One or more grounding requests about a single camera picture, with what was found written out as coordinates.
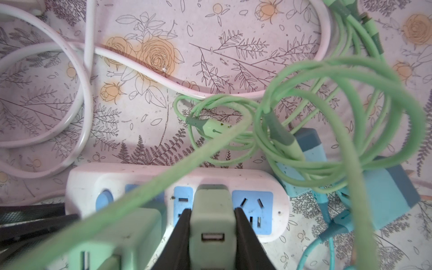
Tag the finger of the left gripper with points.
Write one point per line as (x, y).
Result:
(24, 227)

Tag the light green charger plug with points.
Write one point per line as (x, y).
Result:
(128, 244)

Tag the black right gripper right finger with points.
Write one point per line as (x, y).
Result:
(250, 254)

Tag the white blue power strip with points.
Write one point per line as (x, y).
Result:
(93, 186)

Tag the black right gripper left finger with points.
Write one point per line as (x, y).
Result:
(175, 255)

